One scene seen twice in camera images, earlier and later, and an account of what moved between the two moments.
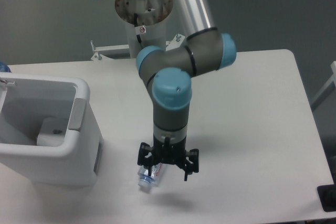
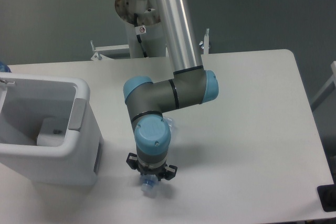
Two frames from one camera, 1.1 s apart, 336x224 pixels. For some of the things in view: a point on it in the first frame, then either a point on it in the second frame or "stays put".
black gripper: (168, 152) → (168, 172)
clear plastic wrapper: (52, 131) stays put
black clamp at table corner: (327, 196) stays put
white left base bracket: (109, 52) stays put
